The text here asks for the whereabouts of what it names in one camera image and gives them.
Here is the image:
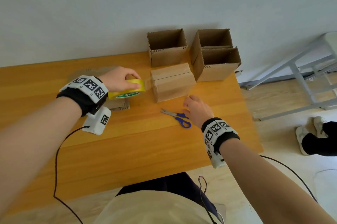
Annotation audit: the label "black left camera cable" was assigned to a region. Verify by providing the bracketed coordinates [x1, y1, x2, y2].
[53, 125, 90, 224]

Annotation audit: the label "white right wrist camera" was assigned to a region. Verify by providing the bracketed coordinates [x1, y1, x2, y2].
[206, 147, 226, 169]

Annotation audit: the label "thin dark cord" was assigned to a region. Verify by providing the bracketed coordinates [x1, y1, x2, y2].
[198, 176, 219, 224]

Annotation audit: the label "black right camera cable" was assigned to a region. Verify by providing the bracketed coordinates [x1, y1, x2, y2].
[259, 155, 318, 203]

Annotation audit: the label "blue-handled scissors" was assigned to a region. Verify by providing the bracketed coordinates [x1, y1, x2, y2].
[160, 108, 192, 129]

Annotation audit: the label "yellow tape roll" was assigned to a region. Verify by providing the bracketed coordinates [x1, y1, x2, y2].
[108, 79, 154, 100]

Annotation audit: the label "thin grey floor cable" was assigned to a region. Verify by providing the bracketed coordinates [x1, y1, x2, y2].
[313, 169, 337, 179]

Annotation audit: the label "person's left forearm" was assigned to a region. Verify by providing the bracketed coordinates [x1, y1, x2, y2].
[0, 97, 82, 216]

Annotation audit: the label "black left wristband with markers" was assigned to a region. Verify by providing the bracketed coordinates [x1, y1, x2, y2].
[56, 75, 109, 117]

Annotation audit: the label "black right wristband with markers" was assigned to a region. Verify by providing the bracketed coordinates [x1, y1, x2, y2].
[201, 117, 240, 155]

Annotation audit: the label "person's left hand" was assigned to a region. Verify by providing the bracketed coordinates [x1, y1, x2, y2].
[98, 66, 142, 93]

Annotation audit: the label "grey metal table frame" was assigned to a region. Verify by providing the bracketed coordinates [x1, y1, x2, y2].
[238, 31, 337, 122]

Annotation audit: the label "person's right forearm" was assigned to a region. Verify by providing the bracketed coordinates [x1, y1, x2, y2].
[219, 138, 337, 224]

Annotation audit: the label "black wristband with markers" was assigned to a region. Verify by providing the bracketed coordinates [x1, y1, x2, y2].
[56, 75, 109, 117]
[201, 117, 240, 155]

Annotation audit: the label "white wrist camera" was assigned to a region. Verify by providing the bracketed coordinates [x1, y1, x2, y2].
[206, 147, 226, 169]
[82, 106, 112, 136]

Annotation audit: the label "stack of cardboard boxes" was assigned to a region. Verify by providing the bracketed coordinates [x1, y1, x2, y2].
[68, 66, 131, 112]

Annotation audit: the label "brown cardboard paper box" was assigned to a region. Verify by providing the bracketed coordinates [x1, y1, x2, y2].
[189, 28, 233, 65]
[146, 28, 188, 68]
[193, 46, 242, 83]
[150, 63, 197, 103]

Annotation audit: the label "person's right hand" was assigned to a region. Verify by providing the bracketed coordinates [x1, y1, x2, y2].
[183, 94, 215, 129]

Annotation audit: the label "black camera cable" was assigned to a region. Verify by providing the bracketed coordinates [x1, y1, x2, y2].
[53, 125, 90, 224]
[259, 155, 318, 203]

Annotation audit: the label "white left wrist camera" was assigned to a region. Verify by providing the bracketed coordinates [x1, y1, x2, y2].
[82, 106, 112, 136]

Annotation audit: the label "person's dark and beige clothing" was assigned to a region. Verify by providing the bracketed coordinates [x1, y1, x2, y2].
[94, 121, 337, 224]

